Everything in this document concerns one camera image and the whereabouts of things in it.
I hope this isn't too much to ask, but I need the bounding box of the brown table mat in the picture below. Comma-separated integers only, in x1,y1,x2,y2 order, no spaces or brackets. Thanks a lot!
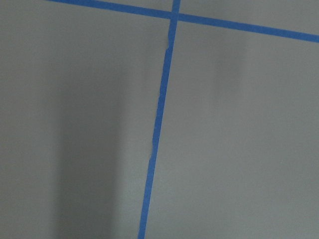
0,0,319,239

